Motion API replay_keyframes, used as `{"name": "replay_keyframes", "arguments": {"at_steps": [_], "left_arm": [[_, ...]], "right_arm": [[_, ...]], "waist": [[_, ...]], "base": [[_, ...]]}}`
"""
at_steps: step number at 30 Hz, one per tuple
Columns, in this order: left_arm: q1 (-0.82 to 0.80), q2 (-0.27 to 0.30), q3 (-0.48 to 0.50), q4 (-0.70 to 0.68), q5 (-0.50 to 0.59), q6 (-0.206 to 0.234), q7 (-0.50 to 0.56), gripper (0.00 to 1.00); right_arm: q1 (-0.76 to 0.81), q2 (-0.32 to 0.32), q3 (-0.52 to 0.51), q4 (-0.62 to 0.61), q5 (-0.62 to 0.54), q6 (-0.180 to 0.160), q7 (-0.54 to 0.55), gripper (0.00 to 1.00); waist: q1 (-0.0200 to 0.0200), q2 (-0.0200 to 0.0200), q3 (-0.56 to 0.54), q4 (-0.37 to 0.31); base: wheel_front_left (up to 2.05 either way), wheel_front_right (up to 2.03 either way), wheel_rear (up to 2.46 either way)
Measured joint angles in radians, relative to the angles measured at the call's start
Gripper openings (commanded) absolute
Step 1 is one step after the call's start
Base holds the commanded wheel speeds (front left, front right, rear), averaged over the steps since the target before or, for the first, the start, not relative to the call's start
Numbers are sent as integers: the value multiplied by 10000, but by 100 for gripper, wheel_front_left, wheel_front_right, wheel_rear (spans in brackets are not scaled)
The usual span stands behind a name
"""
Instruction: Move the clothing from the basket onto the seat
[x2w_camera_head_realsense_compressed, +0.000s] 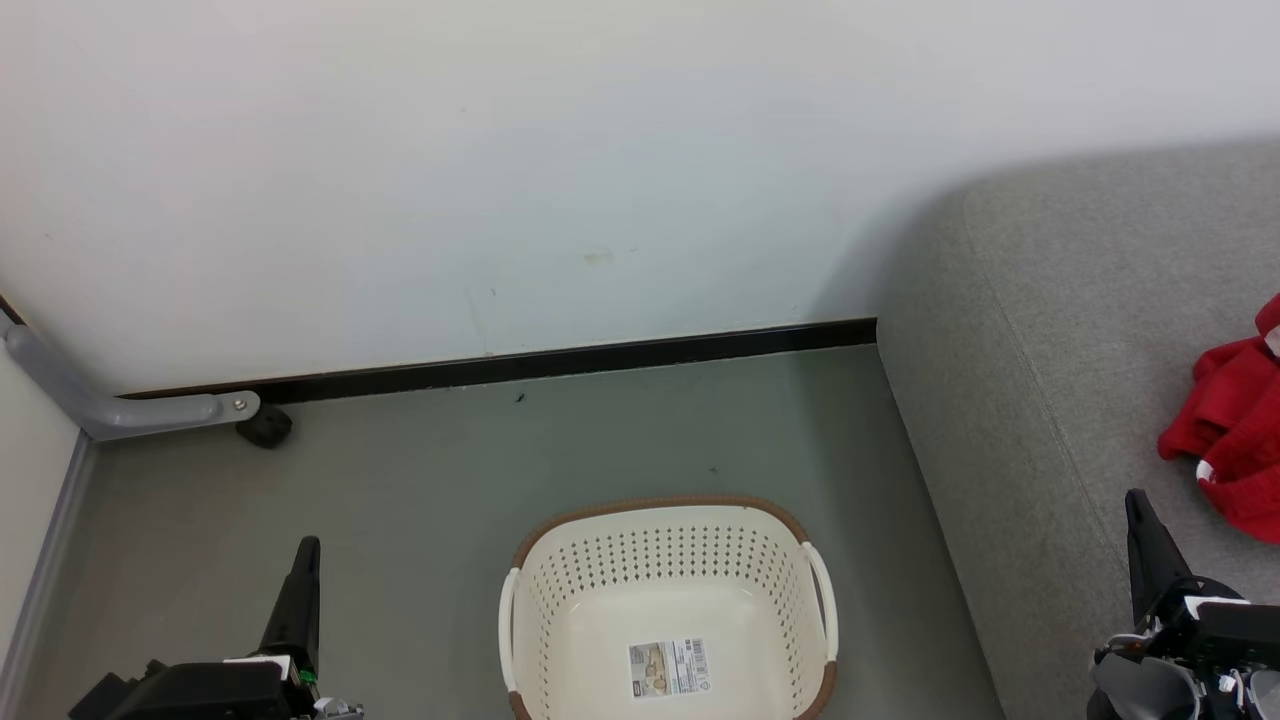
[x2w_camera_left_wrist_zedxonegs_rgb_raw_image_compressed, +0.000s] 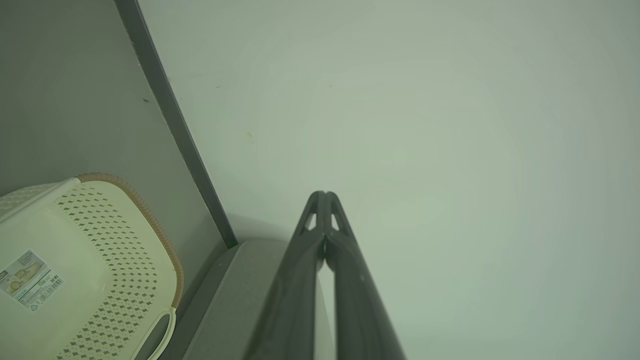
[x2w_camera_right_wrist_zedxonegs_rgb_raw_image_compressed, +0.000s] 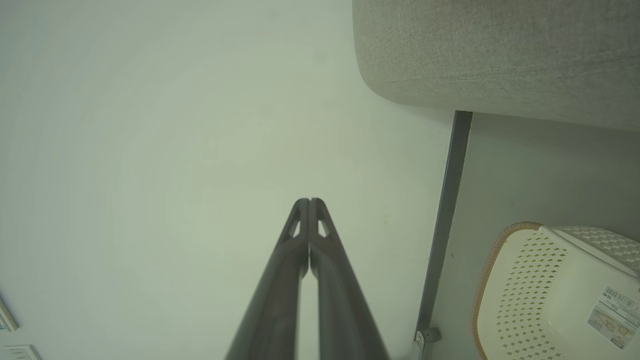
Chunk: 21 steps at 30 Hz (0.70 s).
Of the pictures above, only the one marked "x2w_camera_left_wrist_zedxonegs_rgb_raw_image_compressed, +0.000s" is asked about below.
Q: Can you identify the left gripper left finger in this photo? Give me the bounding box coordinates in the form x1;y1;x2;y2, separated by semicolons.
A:
243;190;327;360

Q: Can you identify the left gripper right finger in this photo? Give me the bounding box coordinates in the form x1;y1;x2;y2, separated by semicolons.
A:
324;190;407;360

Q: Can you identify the cream perforated laundry basket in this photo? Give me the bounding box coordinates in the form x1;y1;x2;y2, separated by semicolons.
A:
0;172;184;360

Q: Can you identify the dark grey baseboard strip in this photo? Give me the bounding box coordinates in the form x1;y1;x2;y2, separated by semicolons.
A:
114;0;239;249

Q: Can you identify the white barcode sticker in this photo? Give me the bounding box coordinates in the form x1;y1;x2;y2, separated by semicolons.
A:
0;249;65;312

